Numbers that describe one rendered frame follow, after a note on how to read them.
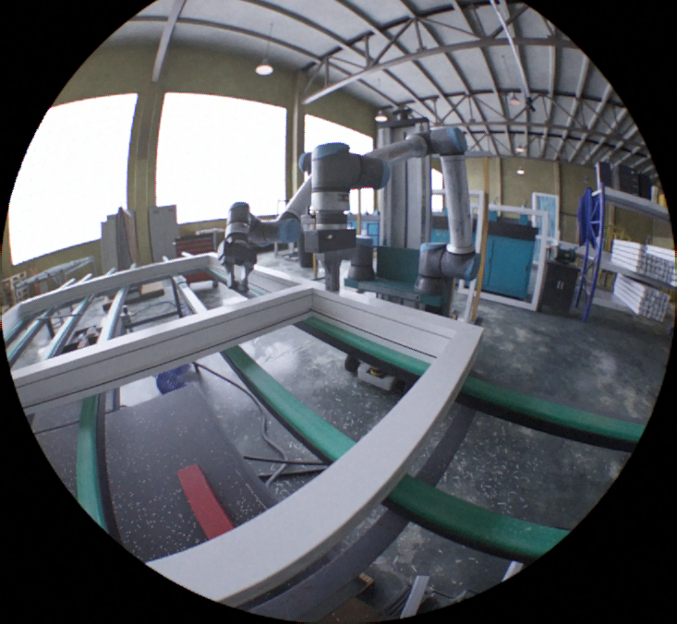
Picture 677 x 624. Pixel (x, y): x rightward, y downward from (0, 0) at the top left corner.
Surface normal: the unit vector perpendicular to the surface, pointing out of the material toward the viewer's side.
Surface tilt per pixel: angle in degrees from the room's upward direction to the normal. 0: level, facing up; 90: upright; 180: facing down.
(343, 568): 0
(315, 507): 0
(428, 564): 0
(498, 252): 90
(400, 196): 90
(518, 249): 90
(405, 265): 90
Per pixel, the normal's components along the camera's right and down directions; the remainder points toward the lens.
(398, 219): -0.62, 0.23
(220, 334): 0.72, 0.19
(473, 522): -0.01, -0.96
